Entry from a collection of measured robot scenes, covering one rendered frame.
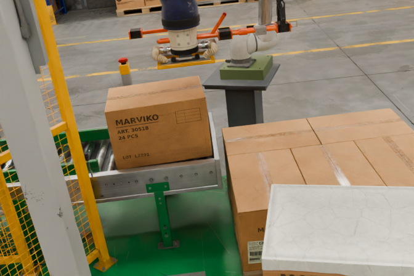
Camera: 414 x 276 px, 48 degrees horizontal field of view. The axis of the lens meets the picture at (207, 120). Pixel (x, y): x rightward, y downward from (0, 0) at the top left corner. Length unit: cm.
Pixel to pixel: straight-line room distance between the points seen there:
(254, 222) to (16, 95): 133
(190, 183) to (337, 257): 155
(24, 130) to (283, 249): 108
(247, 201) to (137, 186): 73
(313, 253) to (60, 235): 115
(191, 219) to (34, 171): 158
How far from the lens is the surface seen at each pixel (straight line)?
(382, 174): 276
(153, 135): 286
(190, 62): 276
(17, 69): 186
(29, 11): 195
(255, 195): 256
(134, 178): 286
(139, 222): 342
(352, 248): 151
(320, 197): 171
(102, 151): 325
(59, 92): 256
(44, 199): 209
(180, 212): 344
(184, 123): 284
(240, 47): 354
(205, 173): 284
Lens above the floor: 200
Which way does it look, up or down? 25 degrees down
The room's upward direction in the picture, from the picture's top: 7 degrees counter-clockwise
